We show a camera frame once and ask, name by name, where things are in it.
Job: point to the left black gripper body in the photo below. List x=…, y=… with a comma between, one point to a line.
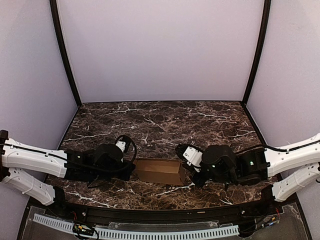
x=127, y=170

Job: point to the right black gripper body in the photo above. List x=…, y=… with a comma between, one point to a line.
x=194, y=177

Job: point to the brown cardboard box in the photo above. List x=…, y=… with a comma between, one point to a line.
x=160, y=171

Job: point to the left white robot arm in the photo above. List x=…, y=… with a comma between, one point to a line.
x=107, y=161

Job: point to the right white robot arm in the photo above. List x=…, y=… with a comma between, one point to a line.
x=220, y=164

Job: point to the small green circuit board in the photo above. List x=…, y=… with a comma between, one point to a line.
x=82, y=229

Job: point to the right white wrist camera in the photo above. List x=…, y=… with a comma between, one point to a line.
x=190, y=156

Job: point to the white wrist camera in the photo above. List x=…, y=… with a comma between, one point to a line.
x=123, y=142
x=190, y=156

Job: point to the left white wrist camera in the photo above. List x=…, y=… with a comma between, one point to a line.
x=123, y=142

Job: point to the white slotted cable duct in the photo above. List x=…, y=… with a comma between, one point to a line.
x=128, y=231

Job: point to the black front table rail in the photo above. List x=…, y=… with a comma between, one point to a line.
x=241, y=214

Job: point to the right black frame post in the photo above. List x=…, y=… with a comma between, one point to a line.
x=258, y=50

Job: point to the black frame post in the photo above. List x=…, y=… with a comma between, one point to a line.
x=258, y=50
x=63, y=51

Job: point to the left black frame post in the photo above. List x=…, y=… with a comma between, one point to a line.
x=63, y=51

